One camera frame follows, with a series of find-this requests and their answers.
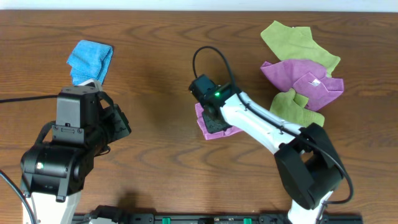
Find purple microfiber cloth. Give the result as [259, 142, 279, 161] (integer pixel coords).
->
[195, 103, 242, 140]

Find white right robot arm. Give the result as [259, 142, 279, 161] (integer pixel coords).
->
[190, 82, 347, 223]

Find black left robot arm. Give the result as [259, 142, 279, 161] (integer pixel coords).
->
[21, 102, 131, 223]

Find folded blue cloth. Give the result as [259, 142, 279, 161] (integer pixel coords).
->
[67, 40, 113, 85]

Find lower green cloth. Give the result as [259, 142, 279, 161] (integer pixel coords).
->
[270, 88, 325, 127]

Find green cloth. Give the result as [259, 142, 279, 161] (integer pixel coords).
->
[261, 21, 341, 77]
[270, 88, 325, 127]

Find crumpled purple cloth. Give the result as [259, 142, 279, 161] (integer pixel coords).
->
[261, 59, 345, 111]

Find upper green cloth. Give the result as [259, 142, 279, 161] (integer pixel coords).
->
[261, 21, 341, 77]

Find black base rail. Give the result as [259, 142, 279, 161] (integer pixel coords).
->
[71, 205, 364, 224]

